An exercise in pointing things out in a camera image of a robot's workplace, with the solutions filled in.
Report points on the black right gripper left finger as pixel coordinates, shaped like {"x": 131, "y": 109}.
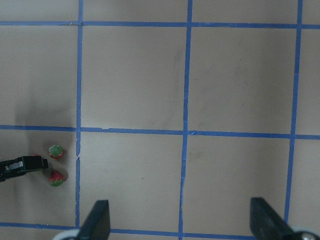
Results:
{"x": 97, "y": 225}

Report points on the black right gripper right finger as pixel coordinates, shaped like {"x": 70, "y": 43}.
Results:
{"x": 265, "y": 223}

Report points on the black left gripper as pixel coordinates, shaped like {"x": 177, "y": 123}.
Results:
{"x": 17, "y": 167}

